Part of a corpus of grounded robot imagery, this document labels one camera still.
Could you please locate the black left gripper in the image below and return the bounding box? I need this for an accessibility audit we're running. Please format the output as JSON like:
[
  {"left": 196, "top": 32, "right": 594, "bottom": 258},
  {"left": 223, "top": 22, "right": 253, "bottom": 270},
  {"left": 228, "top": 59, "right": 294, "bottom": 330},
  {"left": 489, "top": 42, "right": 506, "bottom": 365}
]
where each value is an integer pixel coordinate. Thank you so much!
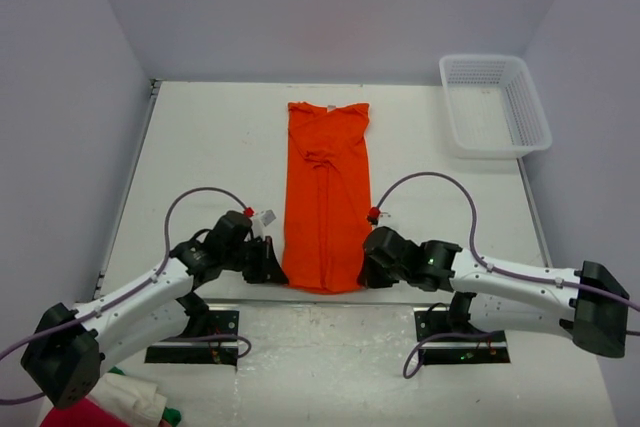
[{"left": 222, "top": 235, "right": 288, "bottom": 284}]

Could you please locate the orange t shirt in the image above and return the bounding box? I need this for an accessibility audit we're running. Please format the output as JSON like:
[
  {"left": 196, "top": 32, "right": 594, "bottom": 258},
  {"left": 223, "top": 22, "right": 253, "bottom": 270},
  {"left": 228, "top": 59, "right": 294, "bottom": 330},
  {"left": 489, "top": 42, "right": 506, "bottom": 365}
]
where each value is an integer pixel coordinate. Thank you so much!
[{"left": 282, "top": 102, "right": 372, "bottom": 294}]

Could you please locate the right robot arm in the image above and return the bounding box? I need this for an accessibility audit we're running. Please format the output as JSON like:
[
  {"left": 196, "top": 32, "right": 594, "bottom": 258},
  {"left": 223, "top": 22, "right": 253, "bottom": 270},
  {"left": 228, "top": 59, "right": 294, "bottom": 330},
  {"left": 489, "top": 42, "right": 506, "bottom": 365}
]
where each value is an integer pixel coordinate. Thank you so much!
[{"left": 359, "top": 227, "right": 630, "bottom": 359}]

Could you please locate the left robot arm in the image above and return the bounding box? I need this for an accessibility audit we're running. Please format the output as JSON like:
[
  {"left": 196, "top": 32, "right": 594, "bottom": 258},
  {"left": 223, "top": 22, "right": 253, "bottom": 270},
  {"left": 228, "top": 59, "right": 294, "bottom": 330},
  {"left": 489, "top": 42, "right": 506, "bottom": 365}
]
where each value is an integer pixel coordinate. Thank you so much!
[{"left": 21, "top": 210, "right": 288, "bottom": 409}]

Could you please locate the green folded shirt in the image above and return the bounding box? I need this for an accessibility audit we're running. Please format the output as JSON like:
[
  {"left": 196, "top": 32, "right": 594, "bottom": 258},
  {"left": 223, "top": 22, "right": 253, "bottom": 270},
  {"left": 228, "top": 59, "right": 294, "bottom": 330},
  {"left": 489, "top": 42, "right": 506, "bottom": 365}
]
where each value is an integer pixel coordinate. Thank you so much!
[{"left": 108, "top": 367, "right": 182, "bottom": 427}]

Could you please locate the white folded shirt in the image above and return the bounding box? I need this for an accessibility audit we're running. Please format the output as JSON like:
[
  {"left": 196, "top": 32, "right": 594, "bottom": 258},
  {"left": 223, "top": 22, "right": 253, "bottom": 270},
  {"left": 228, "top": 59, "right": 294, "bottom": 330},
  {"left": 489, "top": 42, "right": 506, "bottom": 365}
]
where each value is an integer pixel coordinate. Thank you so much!
[{"left": 88, "top": 373, "right": 167, "bottom": 426}]

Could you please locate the white plastic basket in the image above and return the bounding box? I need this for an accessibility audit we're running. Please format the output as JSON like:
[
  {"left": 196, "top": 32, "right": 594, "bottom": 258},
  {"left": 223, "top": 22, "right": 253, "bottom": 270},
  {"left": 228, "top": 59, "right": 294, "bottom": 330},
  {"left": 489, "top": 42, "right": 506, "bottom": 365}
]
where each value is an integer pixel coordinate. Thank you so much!
[{"left": 439, "top": 54, "right": 552, "bottom": 159}]

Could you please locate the pink folded shirt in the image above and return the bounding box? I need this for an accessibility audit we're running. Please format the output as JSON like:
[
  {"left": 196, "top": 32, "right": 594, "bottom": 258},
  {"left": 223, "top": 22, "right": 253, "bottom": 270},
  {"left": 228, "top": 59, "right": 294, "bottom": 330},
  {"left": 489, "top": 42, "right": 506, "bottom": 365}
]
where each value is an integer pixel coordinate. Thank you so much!
[{"left": 40, "top": 399, "right": 127, "bottom": 427}]

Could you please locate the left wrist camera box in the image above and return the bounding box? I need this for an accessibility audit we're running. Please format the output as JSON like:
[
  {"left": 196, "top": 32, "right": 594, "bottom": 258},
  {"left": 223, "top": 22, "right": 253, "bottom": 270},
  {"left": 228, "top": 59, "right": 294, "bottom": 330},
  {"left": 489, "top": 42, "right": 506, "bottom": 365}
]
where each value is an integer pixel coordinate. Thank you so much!
[{"left": 250, "top": 209, "right": 276, "bottom": 238}]

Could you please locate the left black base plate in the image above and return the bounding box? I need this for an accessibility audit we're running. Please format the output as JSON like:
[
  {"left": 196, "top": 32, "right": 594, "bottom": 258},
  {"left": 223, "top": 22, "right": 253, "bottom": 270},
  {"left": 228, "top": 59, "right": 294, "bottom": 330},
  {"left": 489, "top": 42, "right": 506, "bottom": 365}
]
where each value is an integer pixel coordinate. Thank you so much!
[{"left": 144, "top": 307, "right": 241, "bottom": 367}]

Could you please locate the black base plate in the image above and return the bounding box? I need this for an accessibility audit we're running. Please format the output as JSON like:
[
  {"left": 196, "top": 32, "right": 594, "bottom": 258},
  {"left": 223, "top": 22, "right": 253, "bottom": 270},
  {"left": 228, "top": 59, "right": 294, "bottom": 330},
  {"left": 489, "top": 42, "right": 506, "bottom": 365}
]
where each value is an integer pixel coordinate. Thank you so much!
[
  {"left": 144, "top": 307, "right": 241, "bottom": 367},
  {"left": 414, "top": 304, "right": 511, "bottom": 366}
]

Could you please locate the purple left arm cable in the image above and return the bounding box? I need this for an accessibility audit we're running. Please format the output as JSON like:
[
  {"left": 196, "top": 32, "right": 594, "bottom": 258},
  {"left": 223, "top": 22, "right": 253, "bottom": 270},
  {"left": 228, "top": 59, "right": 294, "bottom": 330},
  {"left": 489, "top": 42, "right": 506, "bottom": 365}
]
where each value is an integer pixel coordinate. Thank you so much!
[{"left": 0, "top": 186, "right": 254, "bottom": 406}]

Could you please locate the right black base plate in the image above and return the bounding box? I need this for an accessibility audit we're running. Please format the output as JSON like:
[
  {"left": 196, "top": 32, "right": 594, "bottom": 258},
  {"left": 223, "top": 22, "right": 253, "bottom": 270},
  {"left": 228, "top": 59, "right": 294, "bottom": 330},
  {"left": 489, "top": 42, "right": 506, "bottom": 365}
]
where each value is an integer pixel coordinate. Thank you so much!
[{"left": 414, "top": 304, "right": 511, "bottom": 366}]

